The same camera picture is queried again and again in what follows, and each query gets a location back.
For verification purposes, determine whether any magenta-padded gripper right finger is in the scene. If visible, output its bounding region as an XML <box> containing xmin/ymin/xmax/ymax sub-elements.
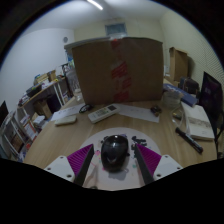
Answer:
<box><xmin>133</xmin><ymin>143</ymin><xmax>184</xmax><ymax>186</ymax></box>

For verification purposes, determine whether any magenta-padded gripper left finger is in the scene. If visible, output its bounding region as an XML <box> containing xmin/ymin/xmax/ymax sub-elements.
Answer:
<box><xmin>44</xmin><ymin>143</ymin><xmax>96</xmax><ymax>188</ymax></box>

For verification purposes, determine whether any black computer mouse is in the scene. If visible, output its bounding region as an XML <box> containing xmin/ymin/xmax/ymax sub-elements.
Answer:
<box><xmin>100</xmin><ymin>134</ymin><xmax>130</xmax><ymax>173</ymax></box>

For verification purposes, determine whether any black marker pen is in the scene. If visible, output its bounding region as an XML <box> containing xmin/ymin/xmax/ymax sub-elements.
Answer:
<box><xmin>175</xmin><ymin>126</ymin><xmax>204</xmax><ymax>155</ymax></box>

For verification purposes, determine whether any small flat white box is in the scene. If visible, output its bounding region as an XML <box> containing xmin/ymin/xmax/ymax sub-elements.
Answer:
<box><xmin>54</xmin><ymin>114</ymin><xmax>78</xmax><ymax>127</ymax></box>

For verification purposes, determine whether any white paper sheet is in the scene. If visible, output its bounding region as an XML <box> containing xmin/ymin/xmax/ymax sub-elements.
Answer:
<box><xmin>116</xmin><ymin>102</ymin><xmax>161</xmax><ymax>124</ymax></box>
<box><xmin>50</xmin><ymin>103</ymin><xmax>86</xmax><ymax>122</ymax></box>

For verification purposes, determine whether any thick white book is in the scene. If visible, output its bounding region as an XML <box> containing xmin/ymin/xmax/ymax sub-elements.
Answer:
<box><xmin>181</xmin><ymin>101</ymin><xmax>216</xmax><ymax>142</ymax></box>

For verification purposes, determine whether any small dark clip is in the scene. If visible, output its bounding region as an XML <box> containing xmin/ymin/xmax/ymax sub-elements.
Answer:
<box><xmin>149</xmin><ymin>104</ymin><xmax>163</xmax><ymax>117</ymax></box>

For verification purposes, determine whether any black office chair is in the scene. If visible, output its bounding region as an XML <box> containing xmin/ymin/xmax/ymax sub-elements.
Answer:
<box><xmin>213</xmin><ymin>113</ymin><xmax>224</xmax><ymax>160</ymax></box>

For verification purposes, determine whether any cluttered shelf unit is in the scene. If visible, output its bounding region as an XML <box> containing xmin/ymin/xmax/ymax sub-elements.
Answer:
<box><xmin>0</xmin><ymin>63</ymin><xmax>78</xmax><ymax>163</ymax></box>

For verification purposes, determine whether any clear round tape container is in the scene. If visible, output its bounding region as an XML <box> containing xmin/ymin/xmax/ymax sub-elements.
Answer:
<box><xmin>162</xmin><ymin>89</ymin><xmax>184</xmax><ymax>110</ymax></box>

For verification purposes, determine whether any white remote control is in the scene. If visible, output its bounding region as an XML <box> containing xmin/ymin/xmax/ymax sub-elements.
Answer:
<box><xmin>87</xmin><ymin>103</ymin><xmax>120</xmax><ymax>124</ymax></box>

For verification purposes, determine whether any blue book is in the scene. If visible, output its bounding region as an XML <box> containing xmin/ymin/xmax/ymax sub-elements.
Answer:
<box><xmin>162</xmin><ymin>82</ymin><xmax>198</xmax><ymax>108</ymax></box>

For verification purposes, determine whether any dark maroon bag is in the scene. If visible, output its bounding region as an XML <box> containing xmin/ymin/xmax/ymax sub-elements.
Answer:
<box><xmin>179</xmin><ymin>77</ymin><xmax>200</xmax><ymax>95</ymax></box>

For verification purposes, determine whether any black monitor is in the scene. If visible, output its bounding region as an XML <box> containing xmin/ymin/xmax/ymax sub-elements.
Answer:
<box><xmin>199</xmin><ymin>71</ymin><xmax>224</xmax><ymax>121</ymax></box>

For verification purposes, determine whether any large brown cardboard box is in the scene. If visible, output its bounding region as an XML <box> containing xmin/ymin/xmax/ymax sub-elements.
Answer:
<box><xmin>64</xmin><ymin>35</ymin><xmax>165</xmax><ymax>106</ymax></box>

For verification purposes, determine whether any small open cardboard box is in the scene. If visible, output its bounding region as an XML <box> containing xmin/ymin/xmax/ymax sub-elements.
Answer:
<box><xmin>168</xmin><ymin>46</ymin><xmax>189</xmax><ymax>83</ymax></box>

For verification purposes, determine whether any ceiling tube light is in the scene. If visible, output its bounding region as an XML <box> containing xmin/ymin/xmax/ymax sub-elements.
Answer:
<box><xmin>86</xmin><ymin>0</ymin><xmax>104</xmax><ymax>11</ymax></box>

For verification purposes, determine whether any white cable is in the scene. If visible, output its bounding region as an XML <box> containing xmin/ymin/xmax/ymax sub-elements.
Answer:
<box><xmin>171</xmin><ymin>106</ymin><xmax>188</xmax><ymax>129</ymax></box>

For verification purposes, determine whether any wall air vent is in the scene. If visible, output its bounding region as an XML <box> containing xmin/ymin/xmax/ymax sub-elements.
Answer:
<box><xmin>105</xmin><ymin>22</ymin><xmax>128</xmax><ymax>38</ymax></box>

